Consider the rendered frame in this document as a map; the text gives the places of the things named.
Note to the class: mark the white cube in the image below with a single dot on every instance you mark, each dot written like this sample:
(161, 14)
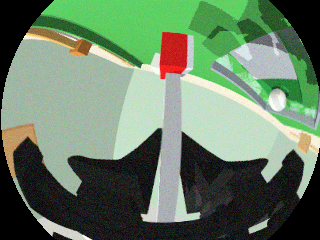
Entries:
(155, 63)

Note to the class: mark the white ball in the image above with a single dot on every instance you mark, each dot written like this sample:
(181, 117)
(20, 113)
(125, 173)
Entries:
(277, 99)

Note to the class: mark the green flat mat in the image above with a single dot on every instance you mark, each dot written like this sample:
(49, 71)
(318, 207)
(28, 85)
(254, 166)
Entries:
(217, 27)

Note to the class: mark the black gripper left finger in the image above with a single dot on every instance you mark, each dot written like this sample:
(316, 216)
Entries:
(134, 174)

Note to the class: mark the tan cube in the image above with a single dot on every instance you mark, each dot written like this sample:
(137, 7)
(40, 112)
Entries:
(303, 144)

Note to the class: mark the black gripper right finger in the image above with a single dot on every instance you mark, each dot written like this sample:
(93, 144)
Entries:
(204, 175)

